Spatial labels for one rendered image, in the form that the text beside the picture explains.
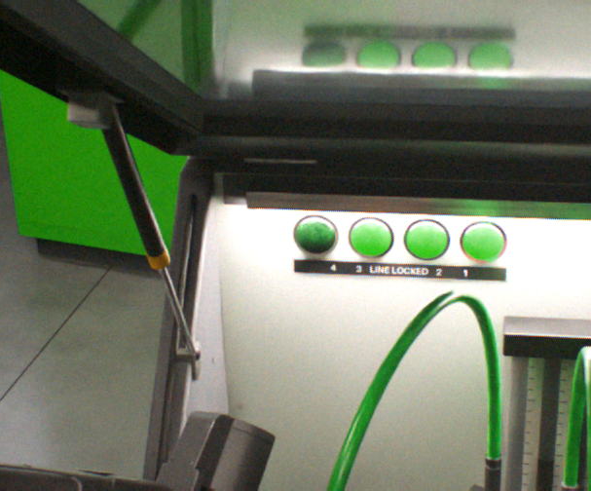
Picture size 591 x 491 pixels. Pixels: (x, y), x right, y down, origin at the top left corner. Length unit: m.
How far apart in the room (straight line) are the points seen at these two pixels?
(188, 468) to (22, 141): 3.31
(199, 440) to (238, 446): 0.03
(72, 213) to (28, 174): 0.19
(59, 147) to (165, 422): 2.93
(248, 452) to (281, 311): 0.47
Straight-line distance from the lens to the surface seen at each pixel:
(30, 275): 4.38
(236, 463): 1.04
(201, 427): 1.04
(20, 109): 4.25
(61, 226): 4.36
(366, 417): 1.12
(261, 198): 1.40
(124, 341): 3.96
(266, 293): 1.48
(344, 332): 1.50
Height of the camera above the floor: 2.03
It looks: 27 degrees down
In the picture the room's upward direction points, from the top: 2 degrees counter-clockwise
